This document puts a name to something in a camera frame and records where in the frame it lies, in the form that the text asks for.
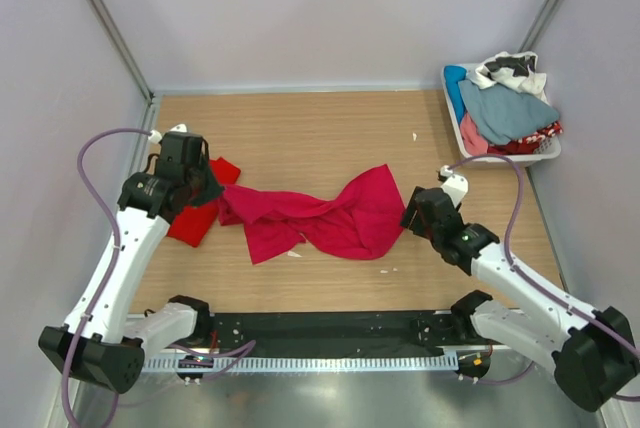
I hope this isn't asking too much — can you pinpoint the magenta t shirt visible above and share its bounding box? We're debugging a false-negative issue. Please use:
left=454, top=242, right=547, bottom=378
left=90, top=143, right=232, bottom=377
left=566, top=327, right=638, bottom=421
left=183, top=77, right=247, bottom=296
left=217, top=164, right=405, bottom=264

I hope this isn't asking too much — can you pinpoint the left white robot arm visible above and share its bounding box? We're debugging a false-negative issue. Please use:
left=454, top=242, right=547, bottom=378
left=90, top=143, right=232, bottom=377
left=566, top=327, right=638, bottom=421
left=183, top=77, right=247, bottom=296
left=38, top=124, right=224, bottom=394

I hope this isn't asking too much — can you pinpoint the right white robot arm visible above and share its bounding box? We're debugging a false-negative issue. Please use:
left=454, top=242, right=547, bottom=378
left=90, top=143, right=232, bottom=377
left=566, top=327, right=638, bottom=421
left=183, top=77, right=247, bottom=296
left=401, top=187, right=639, bottom=412

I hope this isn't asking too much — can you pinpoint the folded red t shirt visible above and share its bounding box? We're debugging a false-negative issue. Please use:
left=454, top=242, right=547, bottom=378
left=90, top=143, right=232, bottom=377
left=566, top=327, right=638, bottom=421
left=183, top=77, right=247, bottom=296
left=167, top=157, right=241, bottom=248

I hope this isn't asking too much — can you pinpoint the pink shirt in basket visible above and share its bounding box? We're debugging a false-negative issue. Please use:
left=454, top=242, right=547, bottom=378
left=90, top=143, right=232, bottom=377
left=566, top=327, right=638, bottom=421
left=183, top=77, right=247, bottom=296
left=459, top=113, right=489, bottom=156

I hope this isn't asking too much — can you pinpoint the red white patterned shirt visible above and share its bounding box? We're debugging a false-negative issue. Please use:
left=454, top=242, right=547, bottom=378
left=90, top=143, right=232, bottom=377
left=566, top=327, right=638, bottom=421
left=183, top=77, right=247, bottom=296
left=488, top=121, right=563, bottom=156

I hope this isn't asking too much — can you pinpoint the grey blue t shirt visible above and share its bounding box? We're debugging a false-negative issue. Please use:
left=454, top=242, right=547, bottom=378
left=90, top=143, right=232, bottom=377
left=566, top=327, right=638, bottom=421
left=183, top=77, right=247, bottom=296
left=458, top=80, right=560, bottom=145

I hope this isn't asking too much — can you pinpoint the white laundry basket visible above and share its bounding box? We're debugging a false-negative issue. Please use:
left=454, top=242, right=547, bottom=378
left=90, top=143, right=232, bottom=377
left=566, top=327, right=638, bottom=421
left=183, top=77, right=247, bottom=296
left=440, top=64, right=563, bottom=167

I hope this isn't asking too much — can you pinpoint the bright blue shirt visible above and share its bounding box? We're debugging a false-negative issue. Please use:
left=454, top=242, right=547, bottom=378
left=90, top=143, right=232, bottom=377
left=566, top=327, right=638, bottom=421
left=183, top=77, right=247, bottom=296
left=443, top=65, right=467, bottom=118

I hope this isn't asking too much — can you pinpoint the white black patterned shirt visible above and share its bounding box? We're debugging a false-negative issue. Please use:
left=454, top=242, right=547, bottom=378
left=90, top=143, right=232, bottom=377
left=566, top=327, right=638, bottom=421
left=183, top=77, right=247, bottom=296
left=466, top=51, right=547, bottom=100

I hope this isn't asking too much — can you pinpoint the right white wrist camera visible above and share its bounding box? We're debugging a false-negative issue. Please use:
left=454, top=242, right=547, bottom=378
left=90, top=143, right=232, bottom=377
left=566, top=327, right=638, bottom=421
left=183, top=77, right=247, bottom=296
left=438, top=165, right=469, bottom=210

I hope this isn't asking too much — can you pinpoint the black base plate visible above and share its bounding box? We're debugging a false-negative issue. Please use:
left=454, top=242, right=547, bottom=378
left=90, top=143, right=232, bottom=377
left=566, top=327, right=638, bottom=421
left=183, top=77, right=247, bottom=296
left=212, top=310, right=491, bottom=359

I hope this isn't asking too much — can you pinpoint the slotted cable duct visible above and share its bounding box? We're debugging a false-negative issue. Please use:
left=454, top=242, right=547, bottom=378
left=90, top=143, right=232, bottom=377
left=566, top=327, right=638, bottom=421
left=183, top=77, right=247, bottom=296
left=142, top=352, right=459, bottom=374

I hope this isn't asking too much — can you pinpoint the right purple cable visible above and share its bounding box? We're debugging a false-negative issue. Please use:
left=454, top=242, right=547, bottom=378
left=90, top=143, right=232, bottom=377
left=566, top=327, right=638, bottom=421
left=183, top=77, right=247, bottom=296
left=439, top=153, right=640, bottom=403

